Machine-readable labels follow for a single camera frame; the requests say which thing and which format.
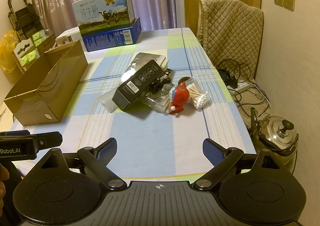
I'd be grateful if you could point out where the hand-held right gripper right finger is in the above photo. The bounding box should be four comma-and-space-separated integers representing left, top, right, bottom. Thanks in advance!
194, 138, 294, 191

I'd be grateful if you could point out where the clear plastic bag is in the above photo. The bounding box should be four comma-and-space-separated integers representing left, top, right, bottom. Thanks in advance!
145, 83, 175, 116

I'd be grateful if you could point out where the yellow plastic bag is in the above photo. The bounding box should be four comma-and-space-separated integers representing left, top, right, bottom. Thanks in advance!
0, 30, 19, 74

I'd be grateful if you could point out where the person's left hand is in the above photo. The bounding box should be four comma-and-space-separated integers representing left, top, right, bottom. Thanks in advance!
0, 164, 10, 216

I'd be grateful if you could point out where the red toy figurine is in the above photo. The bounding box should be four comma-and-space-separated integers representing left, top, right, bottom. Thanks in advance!
168, 77, 192, 115

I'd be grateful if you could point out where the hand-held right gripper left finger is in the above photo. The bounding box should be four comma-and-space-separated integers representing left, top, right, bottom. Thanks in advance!
26, 138, 127, 191

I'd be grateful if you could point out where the stack of green tissue packs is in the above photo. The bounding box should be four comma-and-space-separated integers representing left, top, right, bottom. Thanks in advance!
19, 30, 49, 66

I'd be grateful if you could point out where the cow print milk carton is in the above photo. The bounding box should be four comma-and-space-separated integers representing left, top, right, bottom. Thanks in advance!
72, 0, 137, 35

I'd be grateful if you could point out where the quilted beige chair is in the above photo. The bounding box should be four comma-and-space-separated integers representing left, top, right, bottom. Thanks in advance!
196, 0, 264, 84

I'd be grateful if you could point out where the brown cardboard box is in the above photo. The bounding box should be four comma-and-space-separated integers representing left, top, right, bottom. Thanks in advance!
4, 40, 88, 126

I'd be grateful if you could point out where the bag of cotton swabs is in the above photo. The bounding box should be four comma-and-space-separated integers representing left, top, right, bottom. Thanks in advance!
185, 77, 209, 111

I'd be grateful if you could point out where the white appliance box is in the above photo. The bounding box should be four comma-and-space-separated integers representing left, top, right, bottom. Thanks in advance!
55, 27, 83, 47

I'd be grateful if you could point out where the tangle of black cables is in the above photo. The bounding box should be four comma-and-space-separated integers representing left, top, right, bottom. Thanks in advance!
217, 59, 272, 126

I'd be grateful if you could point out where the white power strip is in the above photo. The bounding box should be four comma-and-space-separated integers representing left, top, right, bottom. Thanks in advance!
229, 83, 250, 95

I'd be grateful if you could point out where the dark blue box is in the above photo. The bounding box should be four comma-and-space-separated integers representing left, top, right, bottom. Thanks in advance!
81, 17, 142, 52

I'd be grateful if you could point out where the wooden tissue rack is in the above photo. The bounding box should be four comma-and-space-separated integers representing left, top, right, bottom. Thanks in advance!
12, 38, 40, 71

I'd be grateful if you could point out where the steel kettle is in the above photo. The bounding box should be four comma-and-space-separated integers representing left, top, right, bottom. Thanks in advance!
250, 107, 299, 156

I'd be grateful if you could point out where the black product box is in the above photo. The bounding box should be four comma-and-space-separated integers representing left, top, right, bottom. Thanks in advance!
112, 60, 163, 111

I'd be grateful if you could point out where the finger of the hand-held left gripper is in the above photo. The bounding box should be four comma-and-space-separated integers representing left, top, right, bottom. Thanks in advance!
34, 131, 63, 152
0, 130, 31, 137

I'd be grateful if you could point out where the black toy car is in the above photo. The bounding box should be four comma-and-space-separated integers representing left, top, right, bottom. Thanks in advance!
156, 68, 173, 86

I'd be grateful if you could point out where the silver foil bag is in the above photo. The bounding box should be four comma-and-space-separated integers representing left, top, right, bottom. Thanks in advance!
122, 52, 168, 76

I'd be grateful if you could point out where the black folding ladder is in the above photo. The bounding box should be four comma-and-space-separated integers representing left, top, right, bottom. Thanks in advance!
7, 0, 42, 41

